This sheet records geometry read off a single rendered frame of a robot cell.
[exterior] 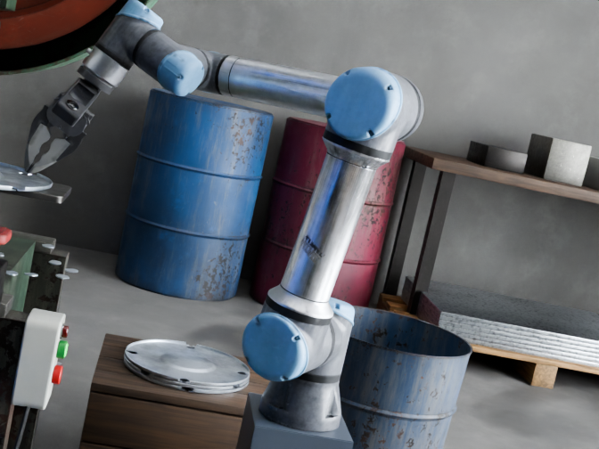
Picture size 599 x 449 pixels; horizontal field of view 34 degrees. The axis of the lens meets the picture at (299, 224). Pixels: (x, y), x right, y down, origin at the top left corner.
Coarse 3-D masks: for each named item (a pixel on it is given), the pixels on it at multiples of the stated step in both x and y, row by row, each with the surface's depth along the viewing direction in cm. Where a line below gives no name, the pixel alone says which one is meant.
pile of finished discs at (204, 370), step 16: (128, 352) 226; (144, 352) 226; (160, 352) 229; (176, 352) 229; (192, 352) 234; (208, 352) 237; (224, 352) 238; (128, 368) 217; (144, 368) 213; (160, 368) 217; (176, 368) 219; (192, 368) 220; (208, 368) 222; (224, 368) 227; (240, 368) 230; (160, 384) 212; (176, 384) 211; (192, 384) 214; (208, 384) 212; (224, 384) 214; (240, 384) 219
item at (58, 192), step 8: (56, 184) 172; (8, 192) 160; (16, 192) 160; (24, 192) 160; (32, 192) 160; (40, 192) 160; (48, 192) 162; (56, 192) 164; (64, 192) 166; (48, 200) 161; (56, 200) 161
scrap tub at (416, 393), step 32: (384, 320) 274; (416, 320) 272; (352, 352) 236; (384, 352) 234; (416, 352) 272; (448, 352) 265; (352, 384) 237; (384, 384) 235; (416, 384) 236; (448, 384) 241; (352, 416) 238; (384, 416) 236; (416, 416) 237; (448, 416) 245; (352, 448) 239; (384, 448) 238; (416, 448) 240
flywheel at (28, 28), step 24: (24, 0) 197; (48, 0) 197; (72, 0) 194; (96, 0) 195; (120, 0) 200; (24, 24) 194; (48, 24) 195; (72, 24) 195; (0, 48) 194; (24, 48) 200
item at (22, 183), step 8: (0, 168) 175; (8, 168) 177; (16, 168) 178; (24, 168) 178; (0, 176) 165; (8, 176) 168; (16, 176) 170; (24, 176) 172; (32, 176) 174; (40, 176) 175; (0, 184) 158; (8, 184) 160; (16, 184) 162; (24, 184) 164; (32, 184) 165; (40, 184) 167; (48, 184) 169
